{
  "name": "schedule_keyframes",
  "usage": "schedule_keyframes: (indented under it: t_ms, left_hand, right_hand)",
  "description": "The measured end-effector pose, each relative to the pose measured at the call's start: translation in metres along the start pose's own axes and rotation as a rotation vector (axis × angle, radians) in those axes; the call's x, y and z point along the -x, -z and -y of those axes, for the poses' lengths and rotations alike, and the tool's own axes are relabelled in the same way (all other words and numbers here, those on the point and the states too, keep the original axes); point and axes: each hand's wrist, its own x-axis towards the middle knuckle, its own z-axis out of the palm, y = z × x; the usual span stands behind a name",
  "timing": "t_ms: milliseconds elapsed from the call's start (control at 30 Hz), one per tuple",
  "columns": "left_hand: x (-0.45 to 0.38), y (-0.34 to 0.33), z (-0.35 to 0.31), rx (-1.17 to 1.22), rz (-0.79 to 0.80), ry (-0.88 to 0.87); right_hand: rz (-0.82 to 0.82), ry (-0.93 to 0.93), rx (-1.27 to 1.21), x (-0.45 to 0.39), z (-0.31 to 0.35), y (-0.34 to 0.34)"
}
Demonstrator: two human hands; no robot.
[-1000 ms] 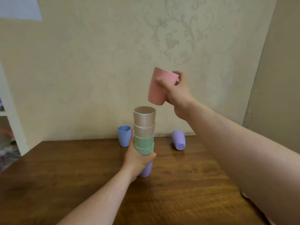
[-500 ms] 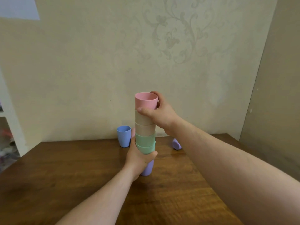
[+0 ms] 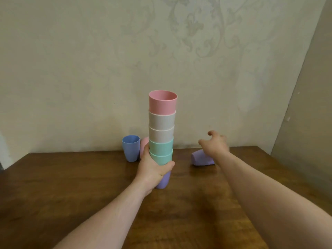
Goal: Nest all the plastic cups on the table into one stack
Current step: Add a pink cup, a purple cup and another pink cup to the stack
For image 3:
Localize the person's right hand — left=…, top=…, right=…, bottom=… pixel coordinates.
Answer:
left=198, top=131, right=230, bottom=158

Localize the person's left hand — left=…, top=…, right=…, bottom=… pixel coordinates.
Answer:
left=137, top=145, right=175, bottom=197

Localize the mint green plastic cup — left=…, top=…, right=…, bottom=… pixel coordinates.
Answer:
left=149, top=149, right=173, bottom=166
left=149, top=136, right=174, bottom=154

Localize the purple plastic cup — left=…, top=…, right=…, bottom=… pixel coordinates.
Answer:
left=191, top=149, right=216, bottom=167
left=155, top=169, right=172, bottom=190

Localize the person's left forearm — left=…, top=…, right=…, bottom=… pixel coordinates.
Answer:
left=53, top=179, right=154, bottom=249

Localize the person's right forearm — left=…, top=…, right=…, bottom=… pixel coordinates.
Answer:
left=213, top=150, right=332, bottom=249

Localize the pink plastic cup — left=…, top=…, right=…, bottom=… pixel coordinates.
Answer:
left=139, top=137, right=150, bottom=160
left=149, top=90, right=178, bottom=115

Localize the beige plastic cup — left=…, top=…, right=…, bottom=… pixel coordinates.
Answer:
left=149, top=124, right=175, bottom=143
left=149, top=109, right=176, bottom=130

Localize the blue plastic cup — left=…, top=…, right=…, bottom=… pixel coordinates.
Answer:
left=122, top=135, right=141, bottom=163

